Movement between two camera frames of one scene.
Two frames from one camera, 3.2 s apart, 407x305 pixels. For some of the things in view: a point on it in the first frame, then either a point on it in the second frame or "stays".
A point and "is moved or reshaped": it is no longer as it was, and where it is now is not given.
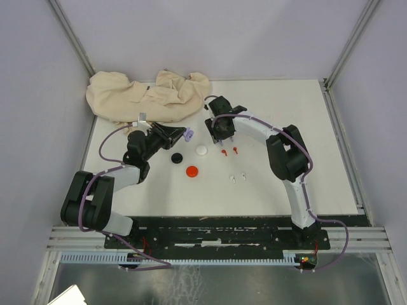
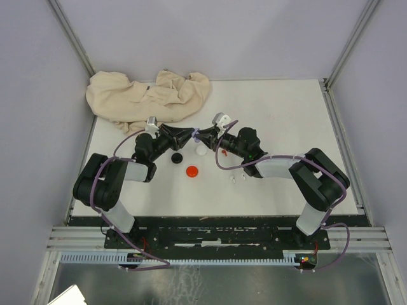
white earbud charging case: (201, 150) stays
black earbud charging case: (177, 158) stays
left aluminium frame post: (77, 47) stays
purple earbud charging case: (188, 135) is moved or reshaped
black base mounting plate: (217, 237) stays
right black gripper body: (218, 132) → (227, 142)
